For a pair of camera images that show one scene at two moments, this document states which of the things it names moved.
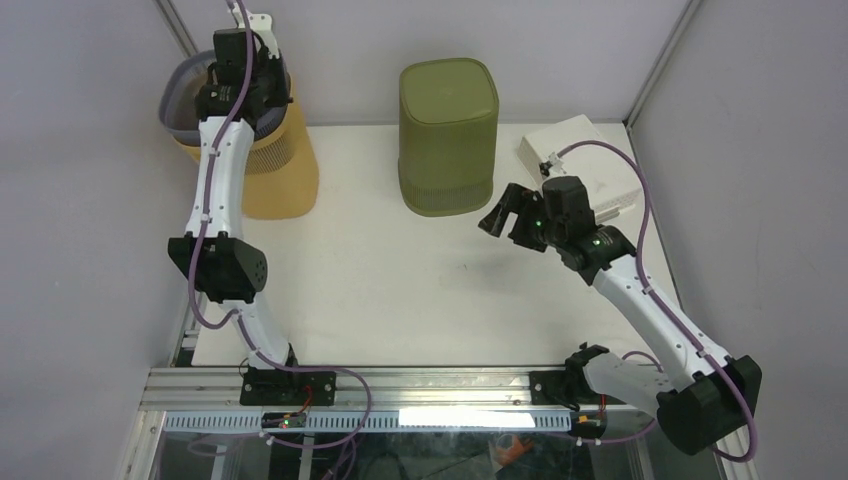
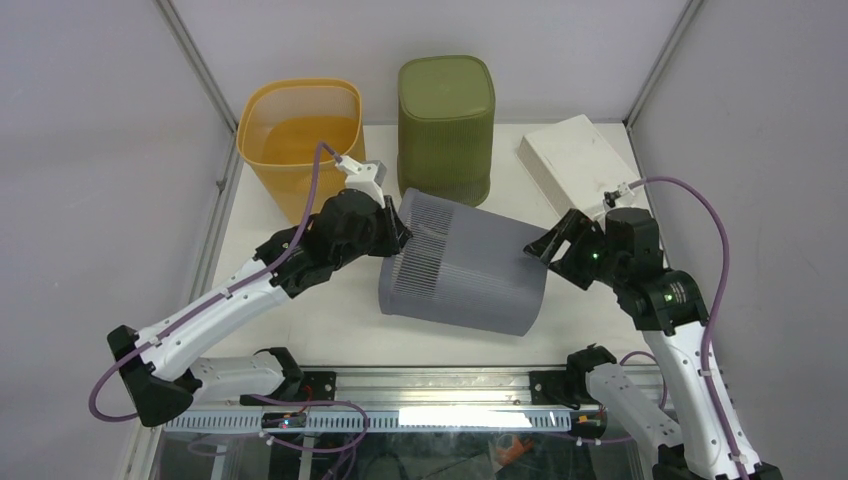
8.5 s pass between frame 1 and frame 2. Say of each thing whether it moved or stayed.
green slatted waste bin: stayed
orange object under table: stayed
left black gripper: moved
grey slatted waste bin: moved
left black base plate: stayed
